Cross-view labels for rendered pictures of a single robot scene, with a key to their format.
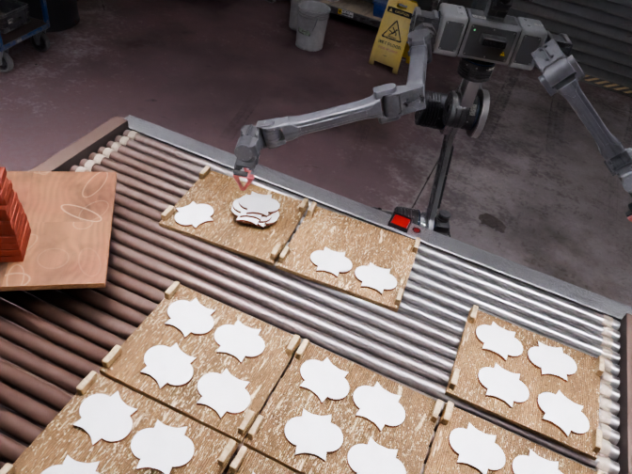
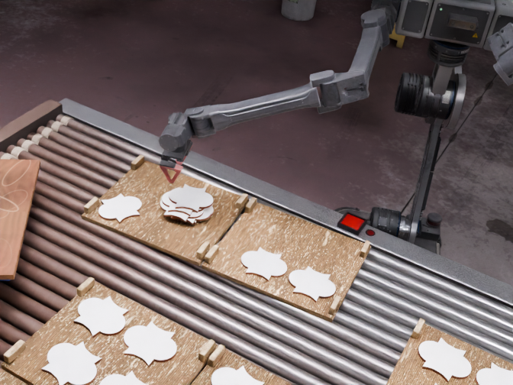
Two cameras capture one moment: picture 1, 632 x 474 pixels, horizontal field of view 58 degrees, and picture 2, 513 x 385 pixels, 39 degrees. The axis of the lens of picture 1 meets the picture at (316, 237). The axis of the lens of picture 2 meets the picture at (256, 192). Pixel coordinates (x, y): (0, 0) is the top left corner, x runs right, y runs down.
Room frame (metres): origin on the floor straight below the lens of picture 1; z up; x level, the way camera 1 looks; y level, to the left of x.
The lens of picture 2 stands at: (-0.20, -0.24, 2.42)
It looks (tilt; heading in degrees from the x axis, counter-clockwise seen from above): 38 degrees down; 8
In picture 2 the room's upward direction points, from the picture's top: 8 degrees clockwise
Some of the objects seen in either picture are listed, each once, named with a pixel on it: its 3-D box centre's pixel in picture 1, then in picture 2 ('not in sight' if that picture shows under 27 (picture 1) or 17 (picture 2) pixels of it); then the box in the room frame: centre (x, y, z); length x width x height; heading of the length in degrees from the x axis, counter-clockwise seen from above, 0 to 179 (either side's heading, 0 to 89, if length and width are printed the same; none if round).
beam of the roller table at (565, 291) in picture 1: (354, 213); (301, 212); (1.69, -0.12, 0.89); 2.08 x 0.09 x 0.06; 74
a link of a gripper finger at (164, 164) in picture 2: (244, 176); (172, 167); (1.48, 0.27, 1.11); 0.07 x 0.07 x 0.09; 3
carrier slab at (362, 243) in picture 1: (351, 254); (288, 257); (1.41, -0.13, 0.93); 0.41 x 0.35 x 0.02; 78
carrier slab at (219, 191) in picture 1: (237, 213); (168, 208); (1.50, 0.28, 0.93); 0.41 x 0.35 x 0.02; 79
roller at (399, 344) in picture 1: (297, 301); (221, 305); (1.18, 0.02, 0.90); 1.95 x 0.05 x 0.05; 74
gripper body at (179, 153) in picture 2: (247, 152); (176, 141); (1.51, 0.27, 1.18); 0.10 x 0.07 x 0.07; 3
